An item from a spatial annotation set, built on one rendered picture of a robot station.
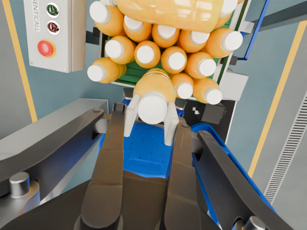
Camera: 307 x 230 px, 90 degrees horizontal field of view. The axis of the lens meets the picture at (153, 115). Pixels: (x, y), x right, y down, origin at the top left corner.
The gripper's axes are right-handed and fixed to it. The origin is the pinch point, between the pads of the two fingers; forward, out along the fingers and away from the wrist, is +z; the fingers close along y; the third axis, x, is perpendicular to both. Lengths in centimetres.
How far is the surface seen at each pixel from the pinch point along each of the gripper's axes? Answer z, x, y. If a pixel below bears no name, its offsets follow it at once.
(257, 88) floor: 134, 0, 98
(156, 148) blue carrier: 21.9, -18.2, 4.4
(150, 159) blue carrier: 16.2, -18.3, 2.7
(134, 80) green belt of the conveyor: 43.2, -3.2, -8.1
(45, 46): 21.8, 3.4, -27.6
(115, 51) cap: 21.0, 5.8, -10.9
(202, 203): 120, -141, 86
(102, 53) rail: 36.0, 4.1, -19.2
